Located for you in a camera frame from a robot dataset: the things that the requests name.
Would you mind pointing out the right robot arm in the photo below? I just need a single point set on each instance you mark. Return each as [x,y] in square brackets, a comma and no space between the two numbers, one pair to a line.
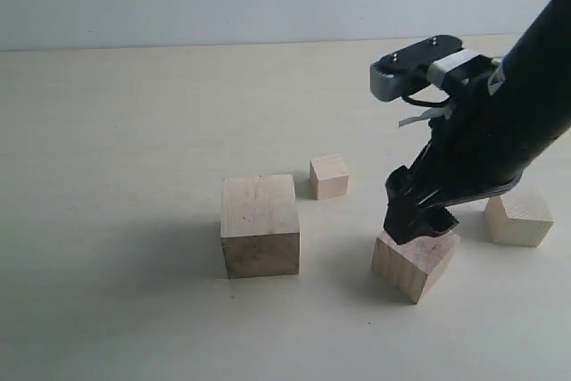
[497,117]

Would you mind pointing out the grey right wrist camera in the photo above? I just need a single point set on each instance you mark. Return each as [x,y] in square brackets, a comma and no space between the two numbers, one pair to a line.
[409,70]

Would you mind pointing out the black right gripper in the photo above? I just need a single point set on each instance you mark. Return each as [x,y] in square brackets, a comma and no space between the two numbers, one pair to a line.
[448,171]

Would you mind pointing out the small wooden cube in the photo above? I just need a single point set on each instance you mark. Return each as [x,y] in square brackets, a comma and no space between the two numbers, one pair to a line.
[329,176]

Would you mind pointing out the medium wooden cube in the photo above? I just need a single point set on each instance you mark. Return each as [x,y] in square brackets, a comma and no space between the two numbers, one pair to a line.
[413,268]

